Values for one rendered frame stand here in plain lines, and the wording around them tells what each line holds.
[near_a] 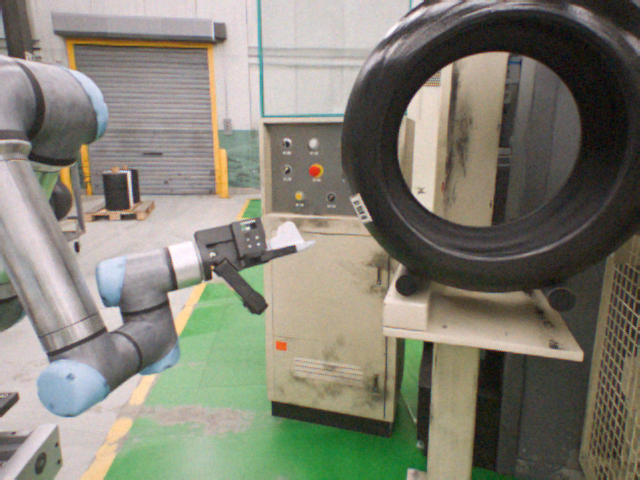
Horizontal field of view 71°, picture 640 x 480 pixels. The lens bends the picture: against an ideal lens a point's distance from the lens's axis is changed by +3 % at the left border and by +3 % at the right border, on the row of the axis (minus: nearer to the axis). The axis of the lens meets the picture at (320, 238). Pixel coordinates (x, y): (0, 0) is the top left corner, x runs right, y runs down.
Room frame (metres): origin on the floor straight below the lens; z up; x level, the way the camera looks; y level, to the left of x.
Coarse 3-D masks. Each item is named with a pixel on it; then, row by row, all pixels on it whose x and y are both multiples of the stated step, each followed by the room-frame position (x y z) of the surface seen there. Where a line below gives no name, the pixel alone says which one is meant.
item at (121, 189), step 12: (132, 168) 7.51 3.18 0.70; (108, 180) 6.45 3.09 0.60; (120, 180) 6.51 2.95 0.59; (132, 180) 7.27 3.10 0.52; (108, 192) 6.45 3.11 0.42; (120, 192) 6.49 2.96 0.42; (132, 192) 7.25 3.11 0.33; (108, 204) 6.46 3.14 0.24; (120, 204) 6.48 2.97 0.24; (132, 204) 7.03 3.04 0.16; (144, 204) 7.15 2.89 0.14; (96, 216) 6.68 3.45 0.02; (120, 216) 6.47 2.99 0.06; (144, 216) 6.56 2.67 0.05
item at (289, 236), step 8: (288, 224) 0.77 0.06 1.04; (288, 232) 0.77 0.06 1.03; (296, 232) 0.77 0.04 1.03; (272, 240) 0.75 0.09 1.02; (280, 240) 0.76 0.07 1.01; (288, 240) 0.76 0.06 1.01; (296, 240) 0.77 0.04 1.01; (312, 240) 0.79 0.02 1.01; (272, 248) 0.75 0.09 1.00; (304, 248) 0.77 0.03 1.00
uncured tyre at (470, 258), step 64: (448, 0) 0.81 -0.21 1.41; (512, 0) 0.77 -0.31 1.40; (576, 0) 0.75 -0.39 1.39; (384, 64) 0.83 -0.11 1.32; (448, 64) 1.08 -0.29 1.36; (576, 64) 0.99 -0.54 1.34; (384, 128) 1.10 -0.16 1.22; (384, 192) 0.82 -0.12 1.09; (576, 192) 0.98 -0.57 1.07; (448, 256) 0.79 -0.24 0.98; (512, 256) 0.76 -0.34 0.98; (576, 256) 0.74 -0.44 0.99
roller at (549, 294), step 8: (544, 288) 0.81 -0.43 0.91; (552, 288) 0.78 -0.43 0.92; (560, 288) 0.77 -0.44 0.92; (568, 288) 0.78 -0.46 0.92; (544, 296) 0.80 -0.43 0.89; (552, 296) 0.76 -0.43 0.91; (560, 296) 0.76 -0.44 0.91; (568, 296) 0.76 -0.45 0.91; (552, 304) 0.76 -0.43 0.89; (560, 304) 0.76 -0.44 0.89; (568, 304) 0.76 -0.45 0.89
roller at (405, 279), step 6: (402, 270) 0.89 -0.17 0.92; (408, 270) 0.88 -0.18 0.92; (402, 276) 0.84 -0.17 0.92; (408, 276) 0.84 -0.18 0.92; (414, 276) 0.85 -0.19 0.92; (396, 282) 0.85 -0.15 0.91; (402, 282) 0.84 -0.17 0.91; (408, 282) 0.84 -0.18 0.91; (414, 282) 0.84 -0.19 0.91; (396, 288) 0.85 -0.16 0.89; (402, 288) 0.84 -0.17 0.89; (408, 288) 0.84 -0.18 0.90; (414, 288) 0.83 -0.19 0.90; (402, 294) 0.84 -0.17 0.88; (408, 294) 0.84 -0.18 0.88
